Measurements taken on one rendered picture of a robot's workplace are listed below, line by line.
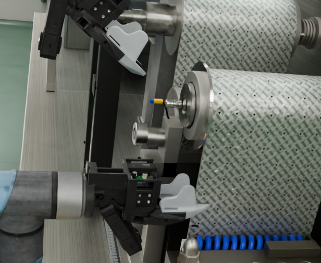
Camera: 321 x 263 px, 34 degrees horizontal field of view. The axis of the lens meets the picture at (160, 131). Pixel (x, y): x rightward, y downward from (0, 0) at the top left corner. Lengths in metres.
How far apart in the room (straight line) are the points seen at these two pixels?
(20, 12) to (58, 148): 5.05
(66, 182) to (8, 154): 2.56
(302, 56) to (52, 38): 0.63
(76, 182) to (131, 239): 0.14
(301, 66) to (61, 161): 0.65
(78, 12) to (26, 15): 5.66
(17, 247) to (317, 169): 0.51
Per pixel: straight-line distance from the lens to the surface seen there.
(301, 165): 0.92
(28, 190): 0.80
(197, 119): 0.82
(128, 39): 0.80
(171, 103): 0.87
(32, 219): 0.83
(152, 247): 1.02
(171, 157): 0.91
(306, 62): 1.22
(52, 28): 0.80
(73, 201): 0.81
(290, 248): 0.93
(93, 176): 0.81
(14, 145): 3.47
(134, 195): 0.81
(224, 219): 0.92
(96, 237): 1.11
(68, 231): 1.12
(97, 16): 0.79
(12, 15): 6.45
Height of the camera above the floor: 1.55
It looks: 24 degrees down
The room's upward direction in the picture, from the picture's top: 8 degrees clockwise
